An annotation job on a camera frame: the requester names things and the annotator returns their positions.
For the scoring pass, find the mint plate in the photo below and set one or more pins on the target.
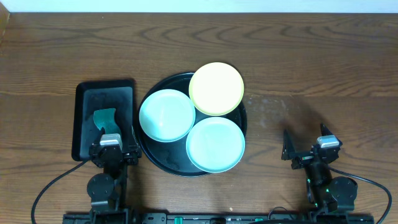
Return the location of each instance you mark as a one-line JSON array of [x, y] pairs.
[[167, 115], [215, 145]]

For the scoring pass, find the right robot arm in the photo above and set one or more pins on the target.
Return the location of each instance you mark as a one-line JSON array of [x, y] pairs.
[[333, 197]]

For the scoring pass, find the mint plate front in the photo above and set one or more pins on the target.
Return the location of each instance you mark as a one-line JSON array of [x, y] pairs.
[[215, 145]]

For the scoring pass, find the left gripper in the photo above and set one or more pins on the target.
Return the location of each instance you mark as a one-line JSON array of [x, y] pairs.
[[132, 162]]

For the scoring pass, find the yellow plate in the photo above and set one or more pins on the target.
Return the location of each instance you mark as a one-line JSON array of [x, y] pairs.
[[216, 89]]

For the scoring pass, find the green yellow sponge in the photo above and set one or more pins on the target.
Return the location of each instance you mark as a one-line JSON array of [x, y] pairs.
[[105, 119]]

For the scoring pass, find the black rectangular tray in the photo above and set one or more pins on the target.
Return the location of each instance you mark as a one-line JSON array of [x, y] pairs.
[[101, 95]]

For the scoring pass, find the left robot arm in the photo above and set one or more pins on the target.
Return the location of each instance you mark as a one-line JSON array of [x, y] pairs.
[[108, 189]]

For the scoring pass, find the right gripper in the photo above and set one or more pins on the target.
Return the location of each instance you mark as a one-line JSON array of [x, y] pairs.
[[290, 152]]

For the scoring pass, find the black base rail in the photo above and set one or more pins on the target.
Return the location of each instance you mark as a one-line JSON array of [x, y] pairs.
[[162, 218]]

